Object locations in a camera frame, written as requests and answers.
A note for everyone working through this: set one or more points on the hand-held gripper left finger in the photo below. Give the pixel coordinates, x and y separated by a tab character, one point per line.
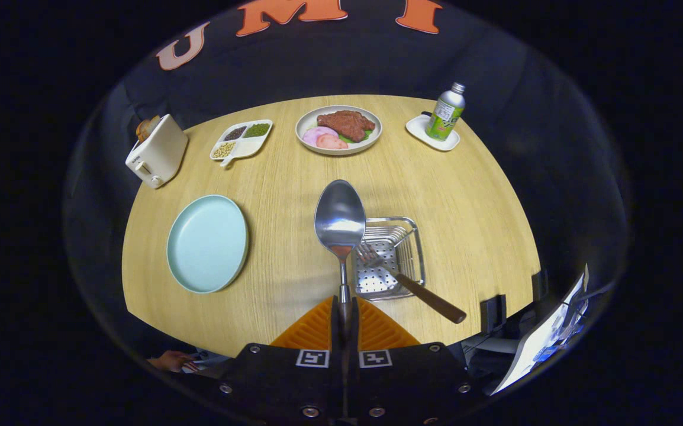
282	384

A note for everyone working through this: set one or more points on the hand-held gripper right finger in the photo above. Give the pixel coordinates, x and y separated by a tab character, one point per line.
412	384

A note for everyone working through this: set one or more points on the perforated metal basket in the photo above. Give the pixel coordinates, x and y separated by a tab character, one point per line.
374	284

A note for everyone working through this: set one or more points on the light blue plate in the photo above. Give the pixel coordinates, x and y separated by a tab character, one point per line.
206	242

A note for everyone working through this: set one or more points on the white divided bean dish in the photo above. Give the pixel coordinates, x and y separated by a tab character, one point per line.
247	147

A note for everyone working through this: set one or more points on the beige round food plate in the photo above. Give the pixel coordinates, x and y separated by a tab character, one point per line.
360	148

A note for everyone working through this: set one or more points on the pink ham slices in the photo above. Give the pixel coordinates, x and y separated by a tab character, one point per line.
318	136

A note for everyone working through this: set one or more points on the green lettuce leaf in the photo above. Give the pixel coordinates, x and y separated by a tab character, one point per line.
366	135

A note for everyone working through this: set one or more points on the white square coaster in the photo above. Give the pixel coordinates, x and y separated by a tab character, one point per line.
419	127

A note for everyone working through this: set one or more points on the white toaster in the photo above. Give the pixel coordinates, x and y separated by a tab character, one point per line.
161	154

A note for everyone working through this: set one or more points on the brown steak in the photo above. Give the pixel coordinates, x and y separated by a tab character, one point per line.
347	124

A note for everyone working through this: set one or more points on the green and silver bottle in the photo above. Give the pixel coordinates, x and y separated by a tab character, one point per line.
445	115

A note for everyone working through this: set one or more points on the brown toast slices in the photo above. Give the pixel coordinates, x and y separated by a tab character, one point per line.
145	127

